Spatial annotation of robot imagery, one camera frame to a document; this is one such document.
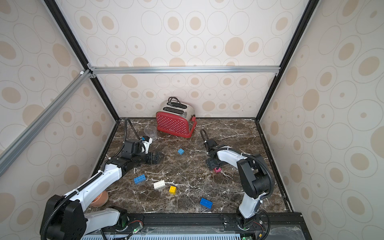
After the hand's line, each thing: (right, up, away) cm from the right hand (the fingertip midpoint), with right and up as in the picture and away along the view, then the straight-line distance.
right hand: (224, 162), depth 94 cm
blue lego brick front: (-13, -18, -16) cm, 27 cm away
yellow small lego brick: (-31, -12, -13) cm, 36 cm away
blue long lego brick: (-51, -8, -7) cm, 52 cm away
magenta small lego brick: (-5, -4, -5) cm, 8 cm away
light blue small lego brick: (-28, +6, +5) cm, 30 cm away
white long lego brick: (-39, -11, -9) cm, 42 cm away
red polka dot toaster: (-31, +29, +2) cm, 43 cm away
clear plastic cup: (-50, +20, +13) cm, 56 cm away
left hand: (-37, +7, -11) cm, 40 cm away
